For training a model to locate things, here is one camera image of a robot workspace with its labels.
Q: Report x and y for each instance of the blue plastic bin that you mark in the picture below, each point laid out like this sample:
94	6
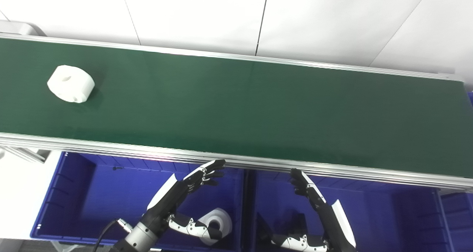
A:
458	222
388	215
92	200

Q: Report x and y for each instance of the green conveyor belt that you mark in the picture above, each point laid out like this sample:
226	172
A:
111	147
236	108

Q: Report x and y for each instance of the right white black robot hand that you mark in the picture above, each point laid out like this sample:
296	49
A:
325	211

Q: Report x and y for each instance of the grey conveyor end cap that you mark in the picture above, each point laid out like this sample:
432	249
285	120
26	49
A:
22	27

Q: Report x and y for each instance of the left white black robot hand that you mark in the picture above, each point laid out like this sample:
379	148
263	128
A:
173	196

